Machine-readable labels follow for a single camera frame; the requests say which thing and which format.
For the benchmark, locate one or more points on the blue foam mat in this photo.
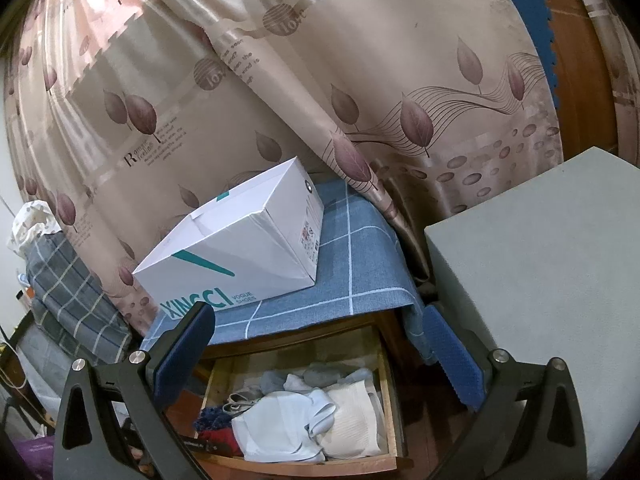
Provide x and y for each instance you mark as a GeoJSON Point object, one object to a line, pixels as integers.
{"type": "Point", "coordinates": [536, 16]}

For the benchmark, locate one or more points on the grey plaid folded fabric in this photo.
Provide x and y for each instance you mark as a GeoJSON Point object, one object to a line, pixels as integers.
{"type": "Point", "coordinates": [70, 306]}

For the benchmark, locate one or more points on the red underwear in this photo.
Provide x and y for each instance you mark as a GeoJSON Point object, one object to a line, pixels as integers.
{"type": "Point", "coordinates": [221, 442]}

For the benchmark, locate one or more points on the grey cushioned stool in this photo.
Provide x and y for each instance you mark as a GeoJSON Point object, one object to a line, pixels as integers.
{"type": "Point", "coordinates": [551, 268]}

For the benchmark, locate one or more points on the beige leaf print curtain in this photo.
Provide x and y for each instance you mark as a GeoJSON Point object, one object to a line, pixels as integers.
{"type": "Point", "coordinates": [126, 115]}

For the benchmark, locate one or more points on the dark blue patterned underwear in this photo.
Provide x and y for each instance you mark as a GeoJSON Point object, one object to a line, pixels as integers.
{"type": "Point", "coordinates": [212, 418]}

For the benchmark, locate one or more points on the cream ribbed underwear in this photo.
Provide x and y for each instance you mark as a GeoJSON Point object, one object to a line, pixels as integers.
{"type": "Point", "coordinates": [359, 428]}

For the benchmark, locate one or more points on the white underwear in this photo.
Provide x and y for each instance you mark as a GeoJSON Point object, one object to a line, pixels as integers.
{"type": "Point", "coordinates": [283, 427]}

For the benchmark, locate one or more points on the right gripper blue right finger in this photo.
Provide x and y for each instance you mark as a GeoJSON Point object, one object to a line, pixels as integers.
{"type": "Point", "coordinates": [460, 354]}

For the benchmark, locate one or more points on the blue checked table cloth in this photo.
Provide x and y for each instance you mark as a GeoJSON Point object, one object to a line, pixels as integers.
{"type": "Point", "coordinates": [361, 270]}

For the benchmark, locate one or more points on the white plastic bag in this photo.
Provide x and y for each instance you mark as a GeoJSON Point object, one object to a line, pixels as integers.
{"type": "Point", "coordinates": [35, 219]}

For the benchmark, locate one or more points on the wooden drawer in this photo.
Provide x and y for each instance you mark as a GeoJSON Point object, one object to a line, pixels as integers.
{"type": "Point", "coordinates": [309, 363]}

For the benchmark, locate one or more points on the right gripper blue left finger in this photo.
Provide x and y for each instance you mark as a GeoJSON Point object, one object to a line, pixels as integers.
{"type": "Point", "coordinates": [175, 354]}

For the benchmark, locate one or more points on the white XINCCI shoe box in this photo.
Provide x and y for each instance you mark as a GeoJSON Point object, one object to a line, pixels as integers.
{"type": "Point", "coordinates": [256, 241]}

